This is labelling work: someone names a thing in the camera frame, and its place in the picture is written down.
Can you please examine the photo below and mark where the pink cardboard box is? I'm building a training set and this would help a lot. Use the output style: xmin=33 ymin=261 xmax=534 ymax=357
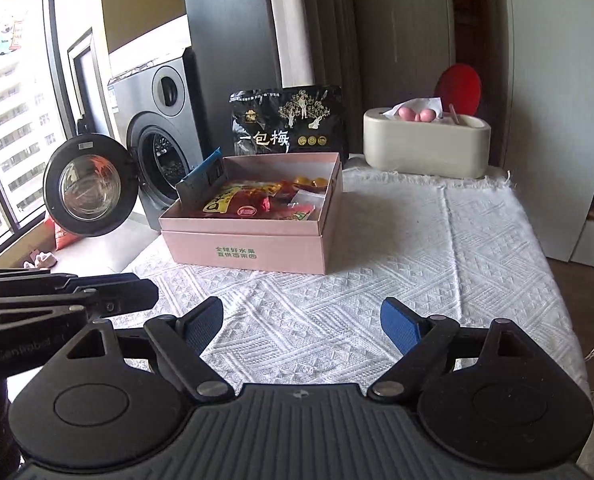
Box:
xmin=158 ymin=152 xmax=344 ymax=276

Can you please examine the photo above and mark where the round washing machine door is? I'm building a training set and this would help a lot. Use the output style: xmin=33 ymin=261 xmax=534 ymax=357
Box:
xmin=43 ymin=132 xmax=141 ymax=239

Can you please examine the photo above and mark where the red packet with yellow label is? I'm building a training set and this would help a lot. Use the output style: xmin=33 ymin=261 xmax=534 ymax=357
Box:
xmin=201 ymin=182 xmax=284 ymax=219

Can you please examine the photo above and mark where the grey washing machine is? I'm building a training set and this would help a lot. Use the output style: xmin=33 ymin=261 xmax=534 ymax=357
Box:
xmin=108 ymin=46 xmax=214 ymax=234

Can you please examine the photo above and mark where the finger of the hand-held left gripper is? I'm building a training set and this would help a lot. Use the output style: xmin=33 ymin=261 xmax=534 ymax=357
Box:
xmin=0 ymin=294 xmax=156 ymax=335
xmin=0 ymin=272 xmax=159 ymax=302

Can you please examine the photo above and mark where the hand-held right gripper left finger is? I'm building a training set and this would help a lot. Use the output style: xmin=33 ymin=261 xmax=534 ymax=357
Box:
xmin=67 ymin=297 xmax=234 ymax=404

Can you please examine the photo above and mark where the black plum snack bag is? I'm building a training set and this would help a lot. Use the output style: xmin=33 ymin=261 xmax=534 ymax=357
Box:
xmin=228 ymin=85 xmax=349 ymax=164

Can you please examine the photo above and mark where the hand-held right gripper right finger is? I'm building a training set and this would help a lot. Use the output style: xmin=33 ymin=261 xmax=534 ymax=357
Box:
xmin=367 ymin=297 xmax=534 ymax=404

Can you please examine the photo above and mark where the red table tennis paddle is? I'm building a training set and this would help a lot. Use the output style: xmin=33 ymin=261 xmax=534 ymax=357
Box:
xmin=435 ymin=63 xmax=482 ymax=117

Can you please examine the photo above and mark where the small yellow candy packet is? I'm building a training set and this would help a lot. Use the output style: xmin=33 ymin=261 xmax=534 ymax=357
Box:
xmin=293 ymin=174 xmax=331 ymax=190

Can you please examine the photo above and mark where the cream tissue box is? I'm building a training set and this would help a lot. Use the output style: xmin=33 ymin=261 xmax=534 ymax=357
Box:
xmin=363 ymin=107 xmax=492 ymax=180

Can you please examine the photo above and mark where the pink rounded toy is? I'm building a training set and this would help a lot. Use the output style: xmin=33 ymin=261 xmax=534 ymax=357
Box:
xmin=397 ymin=106 xmax=439 ymax=124

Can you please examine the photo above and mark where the white wardrobe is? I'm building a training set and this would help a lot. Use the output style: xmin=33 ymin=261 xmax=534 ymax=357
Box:
xmin=501 ymin=0 xmax=594 ymax=267

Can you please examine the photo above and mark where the grey curtain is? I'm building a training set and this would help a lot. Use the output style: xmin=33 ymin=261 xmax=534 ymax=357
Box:
xmin=306 ymin=0 xmax=360 ymax=157

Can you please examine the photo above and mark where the dark tall panel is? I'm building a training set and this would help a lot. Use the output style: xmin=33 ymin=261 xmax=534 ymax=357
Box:
xmin=181 ymin=0 xmax=279 ymax=161

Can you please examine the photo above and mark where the white woven tablecloth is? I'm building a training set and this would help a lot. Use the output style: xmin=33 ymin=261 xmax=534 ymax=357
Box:
xmin=110 ymin=154 xmax=591 ymax=397

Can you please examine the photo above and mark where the white tissue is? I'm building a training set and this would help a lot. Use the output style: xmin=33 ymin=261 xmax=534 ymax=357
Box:
xmin=381 ymin=96 xmax=446 ymax=122

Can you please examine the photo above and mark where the clear brown cookie packet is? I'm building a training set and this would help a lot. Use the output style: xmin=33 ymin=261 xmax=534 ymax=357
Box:
xmin=292 ymin=187 xmax=329 ymax=209

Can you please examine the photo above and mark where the cartoon window sticker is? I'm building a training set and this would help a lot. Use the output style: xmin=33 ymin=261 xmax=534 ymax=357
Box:
xmin=0 ymin=19 xmax=25 ymax=57

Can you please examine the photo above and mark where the white curtain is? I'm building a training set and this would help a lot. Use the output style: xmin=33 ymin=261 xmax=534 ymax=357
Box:
xmin=264 ymin=0 xmax=314 ymax=89

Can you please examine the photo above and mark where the orange bag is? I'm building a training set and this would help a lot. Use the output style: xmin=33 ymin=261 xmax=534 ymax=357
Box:
xmin=51 ymin=219 xmax=86 ymax=253

